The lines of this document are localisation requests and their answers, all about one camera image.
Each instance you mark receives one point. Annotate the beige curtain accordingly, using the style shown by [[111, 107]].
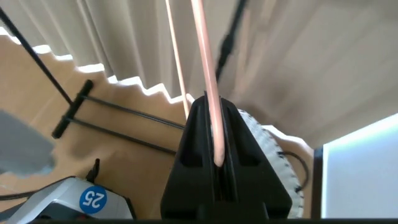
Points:
[[124, 37]]

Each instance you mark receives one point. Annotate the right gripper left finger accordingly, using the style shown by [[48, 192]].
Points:
[[189, 174]]

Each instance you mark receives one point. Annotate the pink clothes hanger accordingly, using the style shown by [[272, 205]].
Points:
[[208, 68]]

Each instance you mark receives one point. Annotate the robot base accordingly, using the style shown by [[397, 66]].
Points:
[[62, 202]]

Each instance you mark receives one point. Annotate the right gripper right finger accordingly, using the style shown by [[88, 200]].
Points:
[[252, 180]]

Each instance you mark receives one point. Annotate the white laundry basket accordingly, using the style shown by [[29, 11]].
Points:
[[273, 155]]

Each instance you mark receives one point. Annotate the black clothes rack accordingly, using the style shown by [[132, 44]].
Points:
[[73, 109]]

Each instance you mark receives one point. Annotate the pale grey shorts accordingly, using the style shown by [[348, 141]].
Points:
[[25, 146]]

